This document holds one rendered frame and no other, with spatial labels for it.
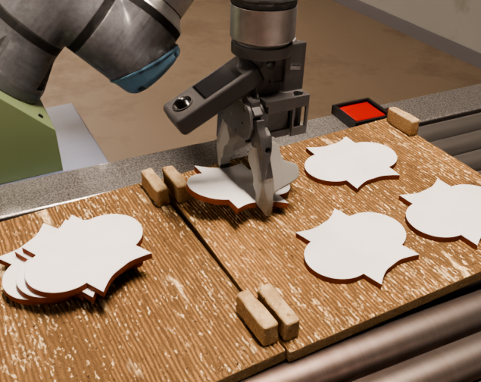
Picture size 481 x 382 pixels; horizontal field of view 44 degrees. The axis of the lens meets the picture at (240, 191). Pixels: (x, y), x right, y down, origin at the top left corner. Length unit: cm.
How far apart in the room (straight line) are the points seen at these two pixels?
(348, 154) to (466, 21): 313
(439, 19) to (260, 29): 349
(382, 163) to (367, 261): 22
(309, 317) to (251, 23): 32
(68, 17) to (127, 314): 50
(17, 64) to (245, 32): 43
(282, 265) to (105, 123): 244
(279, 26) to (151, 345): 36
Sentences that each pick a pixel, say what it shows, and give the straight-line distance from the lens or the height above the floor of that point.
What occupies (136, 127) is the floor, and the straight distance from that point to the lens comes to 301.
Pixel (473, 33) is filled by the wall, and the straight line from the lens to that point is 394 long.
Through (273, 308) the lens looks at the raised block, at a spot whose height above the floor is 96.
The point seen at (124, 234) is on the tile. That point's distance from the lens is 69.
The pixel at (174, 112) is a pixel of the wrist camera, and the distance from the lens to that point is 69.
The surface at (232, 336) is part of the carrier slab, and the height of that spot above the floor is 94.
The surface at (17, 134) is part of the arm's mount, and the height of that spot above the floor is 95.
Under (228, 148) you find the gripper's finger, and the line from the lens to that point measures 80.
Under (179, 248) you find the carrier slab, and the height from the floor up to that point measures 94.
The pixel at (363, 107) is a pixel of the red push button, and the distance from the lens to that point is 107.
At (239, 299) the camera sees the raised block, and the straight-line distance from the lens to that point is 61.
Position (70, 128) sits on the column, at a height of 87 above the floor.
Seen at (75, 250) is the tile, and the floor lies 97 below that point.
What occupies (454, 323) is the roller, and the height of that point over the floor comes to 91.
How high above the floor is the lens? 139
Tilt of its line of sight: 34 degrees down
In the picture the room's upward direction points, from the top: straight up
